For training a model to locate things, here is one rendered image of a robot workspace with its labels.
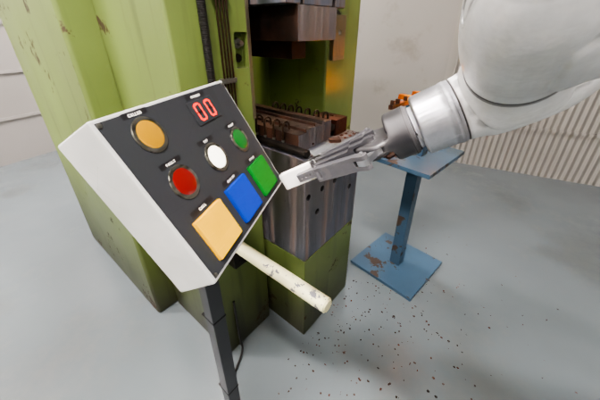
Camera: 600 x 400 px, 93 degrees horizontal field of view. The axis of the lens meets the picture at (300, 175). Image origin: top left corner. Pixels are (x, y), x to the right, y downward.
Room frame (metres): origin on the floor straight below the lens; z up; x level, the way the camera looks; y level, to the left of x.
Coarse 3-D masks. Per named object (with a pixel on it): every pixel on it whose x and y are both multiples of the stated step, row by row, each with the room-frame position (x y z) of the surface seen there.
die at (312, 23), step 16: (256, 16) 1.02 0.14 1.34; (272, 16) 0.98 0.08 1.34; (288, 16) 0.94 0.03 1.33; (304, 16) 0.94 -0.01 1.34; (320, 16) 1.00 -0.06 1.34; (336, 16) 1.07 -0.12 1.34; (256, 32) 1.03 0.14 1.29; (272, 32) 0.98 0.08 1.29; (288, 32) 0.94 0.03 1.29; (304, 32) 0.94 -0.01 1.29; (320, 32) 1.00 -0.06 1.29
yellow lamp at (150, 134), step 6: (138, 126) 0.39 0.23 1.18; (144, 126) 0.40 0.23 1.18; (150, 126) 0.41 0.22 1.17; (156, 126) 0.42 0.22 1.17; (138, 132) 0.38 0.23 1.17; (144, 132) 0.39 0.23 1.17; (150, 132) 0.40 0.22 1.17; (156, 132) 0.41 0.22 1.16; (144, 138) 0.38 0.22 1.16; (150, 138) 0.39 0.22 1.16; (156, 138) 0.40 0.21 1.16; (162, 138) 0.41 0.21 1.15; (150, 144) 0.39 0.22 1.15; (156, 144) 0.40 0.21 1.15; (162, 144) 0.41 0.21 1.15
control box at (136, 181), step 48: (192, 96) 0.54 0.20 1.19; (96, 144) 0.34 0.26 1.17; (144, 144) 0.38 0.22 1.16; (192, 144) 0.46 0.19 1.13; (96, 192) 0.35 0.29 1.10; (144, 192) 0.33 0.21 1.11; (144, 240) 0.33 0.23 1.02; (192, 240) 0.33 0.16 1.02; (240, 240) 0.40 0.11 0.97; (192, 288) 0.32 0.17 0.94
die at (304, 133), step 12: (276, 108) 1.24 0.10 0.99; (288, 120) 1.07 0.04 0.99; (300, 120) 1.04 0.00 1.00; (324, 120) 1.06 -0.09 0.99; (276, 132) 0.98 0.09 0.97; (288, 132) 0.95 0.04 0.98; (300, 132) 0.95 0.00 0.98; (312, 132) 0.98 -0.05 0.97; (324, 132) 1.04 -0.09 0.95; (300, 144) 0.92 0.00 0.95
